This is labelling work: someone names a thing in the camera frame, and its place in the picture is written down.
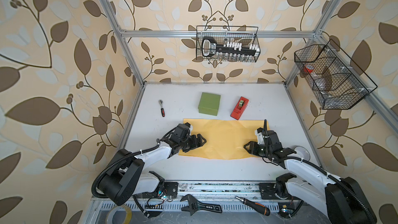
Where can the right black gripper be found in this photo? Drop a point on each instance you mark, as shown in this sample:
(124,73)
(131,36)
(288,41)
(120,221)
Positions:
(252,148)

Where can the black adjustable wrench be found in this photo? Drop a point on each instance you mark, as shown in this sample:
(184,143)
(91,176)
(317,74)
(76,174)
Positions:
(194,205)

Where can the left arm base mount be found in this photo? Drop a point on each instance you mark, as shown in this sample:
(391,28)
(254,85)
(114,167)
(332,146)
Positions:
(166,191)

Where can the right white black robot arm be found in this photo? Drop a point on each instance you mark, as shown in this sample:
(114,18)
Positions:
(342,200)

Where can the black socket set holder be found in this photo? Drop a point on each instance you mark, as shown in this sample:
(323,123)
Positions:
(210,48)

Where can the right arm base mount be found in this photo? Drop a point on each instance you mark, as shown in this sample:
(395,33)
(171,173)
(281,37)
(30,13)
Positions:
(277,190)

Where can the black wire basket back wall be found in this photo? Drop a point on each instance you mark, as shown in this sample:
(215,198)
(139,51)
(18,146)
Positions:
(244,34)

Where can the red tape dispenser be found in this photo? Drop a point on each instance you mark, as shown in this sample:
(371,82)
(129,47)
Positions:
(239,108)

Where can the black wire basket wall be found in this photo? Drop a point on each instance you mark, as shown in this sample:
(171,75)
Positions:
(339,81)
(244,34)

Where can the small red-handled ratchet wrench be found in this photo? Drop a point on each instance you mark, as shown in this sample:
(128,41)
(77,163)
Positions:
(162,108)

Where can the grey tape roll on table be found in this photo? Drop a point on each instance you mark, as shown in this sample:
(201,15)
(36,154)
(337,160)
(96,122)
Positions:
(302,153)

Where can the aluminium front rail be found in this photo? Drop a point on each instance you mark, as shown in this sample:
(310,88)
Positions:
(217,189)

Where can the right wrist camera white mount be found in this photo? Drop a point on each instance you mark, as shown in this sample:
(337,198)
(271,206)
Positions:
(260,136)

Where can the yellow orange wrapping paper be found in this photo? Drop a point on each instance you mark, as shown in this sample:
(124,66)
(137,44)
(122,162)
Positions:
(225,138)

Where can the green gift box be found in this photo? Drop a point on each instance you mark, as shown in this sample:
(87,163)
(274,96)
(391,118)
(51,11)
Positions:
(209,104)

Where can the black wire basket right wall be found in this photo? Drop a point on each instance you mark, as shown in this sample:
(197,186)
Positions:
(339,81)

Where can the red cap in basket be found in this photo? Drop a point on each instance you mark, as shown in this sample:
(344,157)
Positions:
(308,69)

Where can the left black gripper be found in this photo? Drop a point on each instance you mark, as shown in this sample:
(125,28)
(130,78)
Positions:
(195,144)

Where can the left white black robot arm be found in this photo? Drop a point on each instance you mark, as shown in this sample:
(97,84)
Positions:
(123,177)

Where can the clear packing tape roll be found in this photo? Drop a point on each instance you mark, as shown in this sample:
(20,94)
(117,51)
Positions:
(119,215)

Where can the black orange screwdriver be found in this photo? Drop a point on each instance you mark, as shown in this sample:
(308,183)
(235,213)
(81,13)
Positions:
(259,208)

